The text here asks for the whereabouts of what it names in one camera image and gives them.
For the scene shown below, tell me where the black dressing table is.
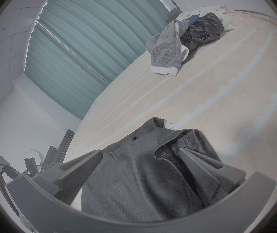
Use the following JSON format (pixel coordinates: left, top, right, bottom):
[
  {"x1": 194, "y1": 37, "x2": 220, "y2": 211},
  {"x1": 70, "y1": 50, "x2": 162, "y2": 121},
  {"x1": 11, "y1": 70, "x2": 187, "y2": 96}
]
[{"x1": 42, "y1": 145, "x2": 58, "y2": 166}]

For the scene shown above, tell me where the black T-shirt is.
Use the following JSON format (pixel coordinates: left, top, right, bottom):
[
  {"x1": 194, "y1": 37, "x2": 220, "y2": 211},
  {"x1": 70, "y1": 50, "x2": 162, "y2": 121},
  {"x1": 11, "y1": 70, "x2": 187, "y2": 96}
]
[{"x1": 81, "y1": 117, "x2": 247, "y2": 223}]

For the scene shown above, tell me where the white printed pillow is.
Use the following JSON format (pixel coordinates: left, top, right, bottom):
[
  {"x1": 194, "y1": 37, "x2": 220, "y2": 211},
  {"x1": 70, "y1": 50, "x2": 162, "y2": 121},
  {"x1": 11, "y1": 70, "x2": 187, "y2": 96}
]
[{"x1": 177, "y1": 6, "x2": 226, "y2": 20}]

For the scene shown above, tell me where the black chest of drawers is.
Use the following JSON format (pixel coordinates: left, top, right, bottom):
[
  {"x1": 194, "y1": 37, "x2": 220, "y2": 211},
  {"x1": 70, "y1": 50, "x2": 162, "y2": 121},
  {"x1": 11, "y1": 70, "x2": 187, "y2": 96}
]
[{"x1": 57, "y1": 129, "x2": 75, "y2": 166}]

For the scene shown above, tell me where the round framed mirror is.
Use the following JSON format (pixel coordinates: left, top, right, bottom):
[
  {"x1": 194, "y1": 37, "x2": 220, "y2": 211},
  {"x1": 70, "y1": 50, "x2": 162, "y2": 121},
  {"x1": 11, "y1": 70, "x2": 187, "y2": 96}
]
[{"x1": 25, "y1": 149, "x2": 43, "y2": 166}]

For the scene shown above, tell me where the bed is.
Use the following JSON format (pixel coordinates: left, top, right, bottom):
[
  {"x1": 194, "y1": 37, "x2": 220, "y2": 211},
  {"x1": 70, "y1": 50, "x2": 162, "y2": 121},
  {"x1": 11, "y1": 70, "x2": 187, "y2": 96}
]
[{"x1": 64, "y1": 0, "x2": 277, "y2": 218}]

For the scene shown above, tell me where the pile of clothes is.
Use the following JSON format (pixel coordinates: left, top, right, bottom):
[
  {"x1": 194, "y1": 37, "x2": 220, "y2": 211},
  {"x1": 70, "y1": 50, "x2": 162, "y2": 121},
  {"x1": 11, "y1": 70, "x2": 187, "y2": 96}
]
[{"x1": 146, "y1": 7, "x2": 238, "y2": 78}]

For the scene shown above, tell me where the grey bedside table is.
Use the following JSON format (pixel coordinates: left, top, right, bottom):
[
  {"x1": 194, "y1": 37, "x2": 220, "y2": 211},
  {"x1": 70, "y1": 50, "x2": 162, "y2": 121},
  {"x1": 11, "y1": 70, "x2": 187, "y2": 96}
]
[{"x1": 167, "y1": 8, "x2": 180, "y2": 22}]

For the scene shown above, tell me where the blue-green curtain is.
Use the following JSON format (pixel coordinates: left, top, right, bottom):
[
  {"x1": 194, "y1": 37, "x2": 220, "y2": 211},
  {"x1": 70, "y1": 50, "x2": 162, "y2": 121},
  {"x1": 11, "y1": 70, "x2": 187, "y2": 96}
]
[
  {"x1": 35, "y1": 0, "x2": 172, "y2": 85},
  {"x1": 23, "y1": 23, "x2": 110, "y2": 121}
]

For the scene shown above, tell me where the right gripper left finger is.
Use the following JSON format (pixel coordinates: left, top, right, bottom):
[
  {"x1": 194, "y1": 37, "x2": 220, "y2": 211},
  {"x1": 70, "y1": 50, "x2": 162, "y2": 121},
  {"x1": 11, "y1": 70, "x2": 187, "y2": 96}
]
[{"x1": 33, "y1": 150, "x2": 104, "y2": 205}]

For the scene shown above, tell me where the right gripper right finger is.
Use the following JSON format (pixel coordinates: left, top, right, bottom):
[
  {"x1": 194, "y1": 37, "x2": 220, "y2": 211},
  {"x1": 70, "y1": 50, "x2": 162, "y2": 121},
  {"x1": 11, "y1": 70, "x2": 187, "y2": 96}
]
[{"x1": 179, "y1": 147, "x2": 247, "y2": 199}]

